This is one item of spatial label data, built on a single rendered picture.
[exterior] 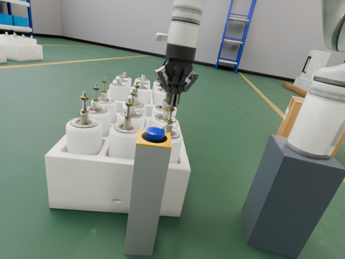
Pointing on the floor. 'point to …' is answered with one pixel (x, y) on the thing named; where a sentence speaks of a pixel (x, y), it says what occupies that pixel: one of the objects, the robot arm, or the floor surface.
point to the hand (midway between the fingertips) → (172, 99)
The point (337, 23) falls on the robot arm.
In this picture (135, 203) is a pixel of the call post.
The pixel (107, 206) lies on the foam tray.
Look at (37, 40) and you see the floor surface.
